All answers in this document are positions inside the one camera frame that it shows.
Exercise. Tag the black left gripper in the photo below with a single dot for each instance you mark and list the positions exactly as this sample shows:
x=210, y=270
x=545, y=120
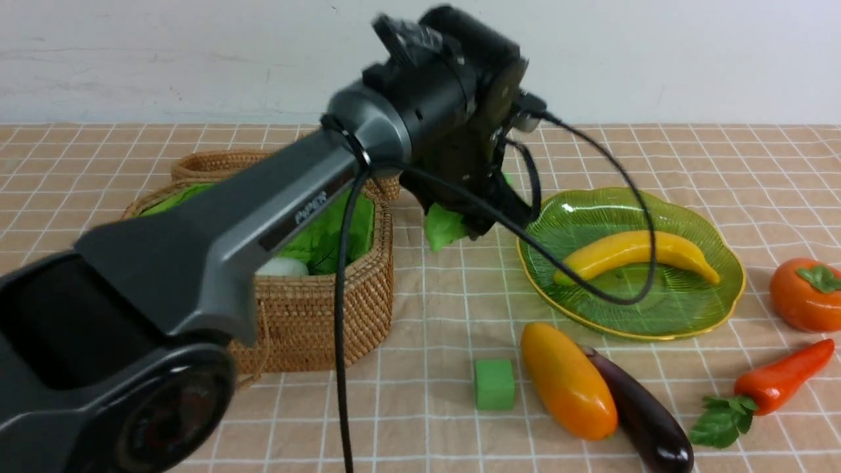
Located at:
x=472, y=157

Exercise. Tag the white radish with leaves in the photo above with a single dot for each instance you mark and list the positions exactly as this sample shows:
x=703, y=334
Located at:
x=299, y=265

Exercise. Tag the orange yellow mango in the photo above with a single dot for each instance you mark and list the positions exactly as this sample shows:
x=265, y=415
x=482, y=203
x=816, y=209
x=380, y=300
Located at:
x=570, y=387

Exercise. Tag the purple eggplant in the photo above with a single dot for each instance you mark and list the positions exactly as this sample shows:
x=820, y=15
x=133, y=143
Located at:
x=654, y=432

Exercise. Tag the orange persimmon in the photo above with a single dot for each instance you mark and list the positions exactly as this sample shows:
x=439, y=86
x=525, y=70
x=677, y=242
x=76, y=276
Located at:
x=806, y=294

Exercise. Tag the orange carrot with leaves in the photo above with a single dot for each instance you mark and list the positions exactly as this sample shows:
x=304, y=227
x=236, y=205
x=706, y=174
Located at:
x=757, y=393

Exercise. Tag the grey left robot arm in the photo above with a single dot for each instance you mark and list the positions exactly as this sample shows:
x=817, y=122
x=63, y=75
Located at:
x=114, y=352

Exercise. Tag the woven rattan basket lid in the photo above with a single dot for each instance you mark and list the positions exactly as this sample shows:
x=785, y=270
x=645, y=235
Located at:
x=219, y=164

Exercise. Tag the yellow banana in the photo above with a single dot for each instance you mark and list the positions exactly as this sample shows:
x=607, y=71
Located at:
x=633, y=247

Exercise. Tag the green cube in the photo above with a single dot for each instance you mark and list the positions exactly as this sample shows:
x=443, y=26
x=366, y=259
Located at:
x=494, y=384

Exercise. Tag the woven rattan basket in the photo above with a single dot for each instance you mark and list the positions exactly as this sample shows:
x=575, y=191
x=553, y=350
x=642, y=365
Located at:
x=294, y=309

